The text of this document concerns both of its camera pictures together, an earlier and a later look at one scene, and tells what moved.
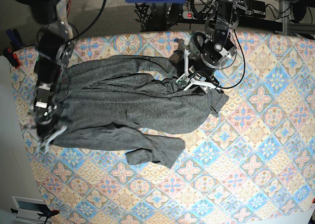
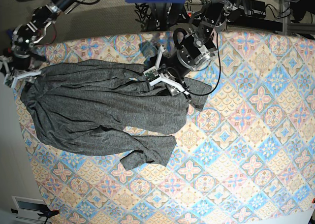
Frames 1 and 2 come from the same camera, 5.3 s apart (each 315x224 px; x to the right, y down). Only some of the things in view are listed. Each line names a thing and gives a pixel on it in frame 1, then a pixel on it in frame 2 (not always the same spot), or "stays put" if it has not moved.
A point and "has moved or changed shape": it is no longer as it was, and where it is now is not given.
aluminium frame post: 284,17 stays put
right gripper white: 186,80 -> 173,88
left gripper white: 46,140 -> 29,80
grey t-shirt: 106,103 has moved or changed shape
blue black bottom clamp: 47,212 stays put
